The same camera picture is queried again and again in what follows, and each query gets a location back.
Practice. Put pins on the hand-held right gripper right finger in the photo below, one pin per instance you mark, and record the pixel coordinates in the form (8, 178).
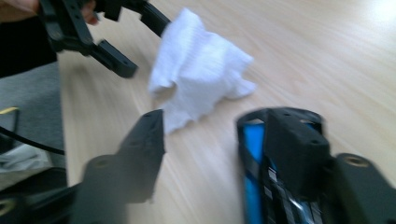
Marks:
(295, 149)

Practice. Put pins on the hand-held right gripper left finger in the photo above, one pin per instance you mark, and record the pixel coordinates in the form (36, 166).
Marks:
(130, 168)

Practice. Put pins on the white wet wipe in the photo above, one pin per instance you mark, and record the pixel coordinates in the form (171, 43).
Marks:
(199, 62)

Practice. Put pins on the pale grey cloth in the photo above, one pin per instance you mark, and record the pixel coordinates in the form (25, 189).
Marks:
(21, 165)

